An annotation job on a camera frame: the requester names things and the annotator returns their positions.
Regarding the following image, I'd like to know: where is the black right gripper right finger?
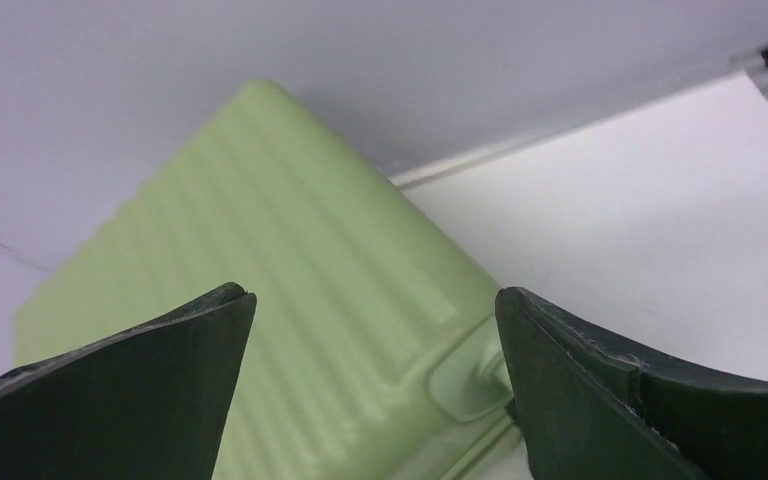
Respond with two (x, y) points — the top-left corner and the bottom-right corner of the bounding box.
(495, 287), (768, 479)

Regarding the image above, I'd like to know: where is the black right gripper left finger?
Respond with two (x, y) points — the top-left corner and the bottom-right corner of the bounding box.
(0, 283), (257, 479)

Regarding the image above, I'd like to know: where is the green suitcase with blue lining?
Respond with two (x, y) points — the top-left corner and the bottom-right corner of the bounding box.
(14, 80), (518, 479)

